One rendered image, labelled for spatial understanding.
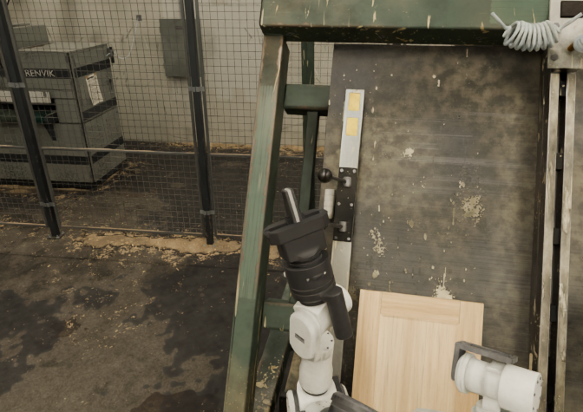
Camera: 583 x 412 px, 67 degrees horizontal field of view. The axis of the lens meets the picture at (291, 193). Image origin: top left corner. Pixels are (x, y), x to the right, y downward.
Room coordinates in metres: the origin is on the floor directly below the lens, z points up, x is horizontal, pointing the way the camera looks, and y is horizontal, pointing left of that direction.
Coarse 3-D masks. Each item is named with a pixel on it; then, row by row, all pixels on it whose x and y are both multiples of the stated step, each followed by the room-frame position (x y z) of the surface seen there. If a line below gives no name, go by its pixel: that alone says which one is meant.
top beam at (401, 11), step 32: (288, 0) 1.33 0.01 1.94; (320, 0) 1.31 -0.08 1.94; (352, 0) 1.29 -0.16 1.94; (384, 0) 1.28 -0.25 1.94; (416, 0) 1.26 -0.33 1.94; (448, 0) 1.25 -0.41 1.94; (480, 0) 1.23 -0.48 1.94; (512, 0) 1.22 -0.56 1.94; (544, 0) 1.20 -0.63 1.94; (288, 32) 1.32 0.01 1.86; (320, 32) 1.30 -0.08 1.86; (352, 32) 1.28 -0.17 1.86; (384, 32) 1.26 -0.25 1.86; (416, 32) 1.24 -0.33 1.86; (448, 32) 1.23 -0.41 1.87; (480, 32) 1.21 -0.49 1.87
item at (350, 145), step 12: (348, 96) 1.22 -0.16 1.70; (360, 96) 1.21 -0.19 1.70; (360, 108) 1.20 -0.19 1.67; (360, 120) 1.18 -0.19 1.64; (360, 132) 1.16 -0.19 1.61; (348, 144) 1.15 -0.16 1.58; (348, 156) 1.13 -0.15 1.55; (336, 252) 1.00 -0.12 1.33; (348, 252) 1.00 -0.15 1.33; (336, 264) 0.99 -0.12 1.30; (348, 264) 0.98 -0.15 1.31; (336, 276) 0.97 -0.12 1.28; (348, 276) 0.97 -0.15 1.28; (336, 348) 0.88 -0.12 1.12; (336, 360) 0.86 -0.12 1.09; (336, 372) 0.84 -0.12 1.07
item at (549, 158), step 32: (576, 0) 1.18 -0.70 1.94; (576, 32) 1.14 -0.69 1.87; (544, 64) 1.19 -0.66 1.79; (576, 64) 1.10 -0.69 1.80; (544, 96) 1.14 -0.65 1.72; (544, 128) 1.09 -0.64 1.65; (544, 160) 1.04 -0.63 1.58; (544, 192) 0.99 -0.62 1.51; (544, 224) 0.94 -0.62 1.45; (544, 256) 0.90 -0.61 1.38; (544, 288) 0.86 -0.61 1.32; (544, 320) 0.83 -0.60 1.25; (544, 352) 0.79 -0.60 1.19; (544, 384) 0.75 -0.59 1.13
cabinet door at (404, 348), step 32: (384, 320) 0.92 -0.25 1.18; (416, 320) 0.90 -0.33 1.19; (448, 320) 0.89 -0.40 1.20; (480, 320) 0.88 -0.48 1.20; (384, 352) 0.87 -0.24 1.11; (416, 352) 0.86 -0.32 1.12; (448, 352) 0.85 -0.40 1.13; (352, 384) 0.84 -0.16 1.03; (384, 384) 0.83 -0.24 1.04; (416, 384) 0.82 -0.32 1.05; (448, 384) 0.81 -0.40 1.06
